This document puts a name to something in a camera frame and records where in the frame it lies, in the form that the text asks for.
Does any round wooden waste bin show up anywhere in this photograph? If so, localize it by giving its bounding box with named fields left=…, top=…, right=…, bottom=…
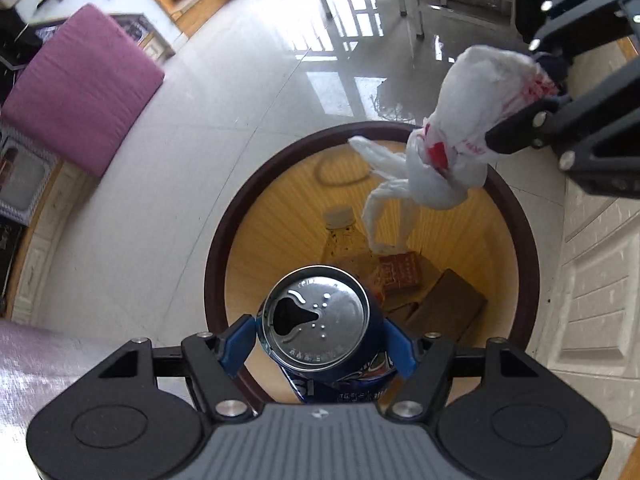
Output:
left=204, top=121, right=542, bottom=411

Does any red cigarette pack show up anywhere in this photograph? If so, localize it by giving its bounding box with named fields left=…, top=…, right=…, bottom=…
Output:
left=372, top=251, right=427, bottom=297

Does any patterned toy kitchen box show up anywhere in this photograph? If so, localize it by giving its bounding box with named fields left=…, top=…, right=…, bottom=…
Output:
left=0, top=120, right=62, bottom=222

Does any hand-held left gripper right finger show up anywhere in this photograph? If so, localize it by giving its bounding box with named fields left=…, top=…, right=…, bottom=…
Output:
left=384, top=317, right=552, bottom=420

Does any white plastic bag red print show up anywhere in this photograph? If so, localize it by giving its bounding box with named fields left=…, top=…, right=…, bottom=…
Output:
left=348, top=45, right=562, bottom=254

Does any white panelled cabinet door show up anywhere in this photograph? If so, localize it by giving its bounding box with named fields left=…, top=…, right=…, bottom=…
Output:
left=529, top=172, right=640, bottom=438

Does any brown cardboard box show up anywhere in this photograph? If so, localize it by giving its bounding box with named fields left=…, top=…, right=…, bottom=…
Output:
left=404, top=268, right=489, bottom=344

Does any blue drink can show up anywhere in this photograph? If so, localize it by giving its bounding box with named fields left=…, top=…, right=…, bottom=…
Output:
left=254, top=265, right=402, bottom=404

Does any low white drawer platform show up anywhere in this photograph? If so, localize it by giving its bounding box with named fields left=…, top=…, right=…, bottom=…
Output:
left=0, top=159, right=97, bottom=322

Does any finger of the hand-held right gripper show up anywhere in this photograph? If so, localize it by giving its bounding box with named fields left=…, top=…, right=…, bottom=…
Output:
left=527, top=0, right=640, bottom=92
left=485, top=57, right=640, bottom=197

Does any wooden staircase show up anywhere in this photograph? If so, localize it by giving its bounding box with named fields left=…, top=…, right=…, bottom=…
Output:
left=0, top=0, right=237, bottom=61

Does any silver foil mat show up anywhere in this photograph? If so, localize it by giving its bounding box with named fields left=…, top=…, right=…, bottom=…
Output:
left=0, top=316, right=201, bottom=480

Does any clear plastic bottle red label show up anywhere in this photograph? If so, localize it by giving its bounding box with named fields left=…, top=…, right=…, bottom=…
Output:
left=320, top=206, right=374, bottom=272

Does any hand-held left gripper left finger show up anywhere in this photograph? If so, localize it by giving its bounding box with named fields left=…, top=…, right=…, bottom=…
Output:
left=95, top=313, right=257, bottom=422

